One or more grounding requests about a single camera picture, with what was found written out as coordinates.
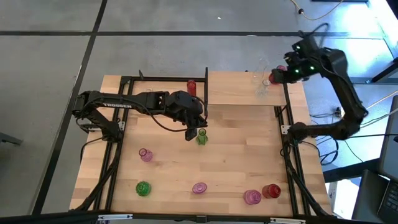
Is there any white floor cable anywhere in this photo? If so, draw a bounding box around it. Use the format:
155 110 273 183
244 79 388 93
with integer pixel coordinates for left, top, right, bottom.
369 90 398 108
360 108 398 128

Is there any black curved floor cable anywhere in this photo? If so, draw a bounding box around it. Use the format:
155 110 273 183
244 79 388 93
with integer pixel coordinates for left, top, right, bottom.
80 136 108 162

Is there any wooden shelf board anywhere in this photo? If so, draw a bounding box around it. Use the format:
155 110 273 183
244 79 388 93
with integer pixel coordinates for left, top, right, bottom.
207 71 287 107

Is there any green angular-base glass vase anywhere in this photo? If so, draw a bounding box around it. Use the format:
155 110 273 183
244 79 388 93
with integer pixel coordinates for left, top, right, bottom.
195 128 209 146

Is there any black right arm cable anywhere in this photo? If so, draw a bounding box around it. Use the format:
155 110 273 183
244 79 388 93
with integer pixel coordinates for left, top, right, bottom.
297 22 330 50

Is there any black straight floor cable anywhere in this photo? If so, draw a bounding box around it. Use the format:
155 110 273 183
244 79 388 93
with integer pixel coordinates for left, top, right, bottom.
317 133 398 142

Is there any black laptop keyboard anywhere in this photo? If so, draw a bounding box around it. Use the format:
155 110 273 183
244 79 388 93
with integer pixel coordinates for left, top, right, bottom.
377 181 398 224

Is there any black desk foot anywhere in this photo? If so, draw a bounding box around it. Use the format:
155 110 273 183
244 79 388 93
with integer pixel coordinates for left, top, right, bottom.
351 58 398 85

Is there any long silver frame bracket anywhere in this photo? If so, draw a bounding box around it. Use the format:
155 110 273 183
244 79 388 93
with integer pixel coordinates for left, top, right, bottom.
98 213 134 222
269 217 307 224

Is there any red bulbous glass vase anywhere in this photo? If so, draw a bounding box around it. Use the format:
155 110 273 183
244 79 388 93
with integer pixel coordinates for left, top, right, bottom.
268 64 289 85

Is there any black aluminium rig frame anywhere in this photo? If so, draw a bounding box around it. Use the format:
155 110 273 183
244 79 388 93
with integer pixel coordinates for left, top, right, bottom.
70 74 333 224

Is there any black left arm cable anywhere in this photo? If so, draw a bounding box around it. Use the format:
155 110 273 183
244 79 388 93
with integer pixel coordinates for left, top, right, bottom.
133 96 208 133

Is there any pink ribbed squat glass jar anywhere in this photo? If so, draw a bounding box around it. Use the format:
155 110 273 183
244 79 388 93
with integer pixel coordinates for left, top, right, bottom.
192 182 208 195

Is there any clear tall smooth vase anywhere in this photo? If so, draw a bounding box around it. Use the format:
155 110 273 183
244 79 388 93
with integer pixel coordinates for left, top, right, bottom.
251 57 270 85

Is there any grey furniture foot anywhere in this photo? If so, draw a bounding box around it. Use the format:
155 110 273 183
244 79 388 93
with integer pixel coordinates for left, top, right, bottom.
0 132 24 146

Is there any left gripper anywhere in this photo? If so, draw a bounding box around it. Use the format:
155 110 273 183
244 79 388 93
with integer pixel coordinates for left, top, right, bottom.
165 90 208 142

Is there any pink ribbed bottle vase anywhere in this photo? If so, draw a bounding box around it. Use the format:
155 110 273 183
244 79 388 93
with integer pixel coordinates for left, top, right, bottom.
243 189 262 206

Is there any grey monitor back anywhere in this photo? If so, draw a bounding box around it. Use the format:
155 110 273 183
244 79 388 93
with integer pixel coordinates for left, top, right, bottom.
377 95 398 184

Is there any black metal shelf leg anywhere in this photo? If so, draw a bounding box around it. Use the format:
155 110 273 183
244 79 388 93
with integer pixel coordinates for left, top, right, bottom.
203 67 210 117

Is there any pink swirl glass vase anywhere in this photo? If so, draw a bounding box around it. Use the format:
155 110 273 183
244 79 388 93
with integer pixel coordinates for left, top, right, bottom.
138 147 154 163

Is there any green round squat vase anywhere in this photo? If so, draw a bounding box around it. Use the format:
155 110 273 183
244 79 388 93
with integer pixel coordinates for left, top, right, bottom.
135 180 152 197

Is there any red slim ribbed vase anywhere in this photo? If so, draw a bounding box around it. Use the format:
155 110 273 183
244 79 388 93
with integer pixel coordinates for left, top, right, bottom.
186 79 198 97

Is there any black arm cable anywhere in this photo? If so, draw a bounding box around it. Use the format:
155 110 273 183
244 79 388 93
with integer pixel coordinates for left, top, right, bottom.
297 22 330 50
133 96 208 133

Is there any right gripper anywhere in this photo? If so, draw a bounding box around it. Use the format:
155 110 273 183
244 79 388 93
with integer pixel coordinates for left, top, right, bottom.
281 39 326 85

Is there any black looped floor cable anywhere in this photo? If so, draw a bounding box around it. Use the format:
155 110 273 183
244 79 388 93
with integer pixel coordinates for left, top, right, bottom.
318 136 341 166

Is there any red bottle-shaped glass vase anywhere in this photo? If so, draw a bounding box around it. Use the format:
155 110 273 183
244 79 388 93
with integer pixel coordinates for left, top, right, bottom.
261 183 282 199

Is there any beige floor cable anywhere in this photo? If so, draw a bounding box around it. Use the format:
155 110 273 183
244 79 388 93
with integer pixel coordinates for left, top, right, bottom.
290 0 346 22

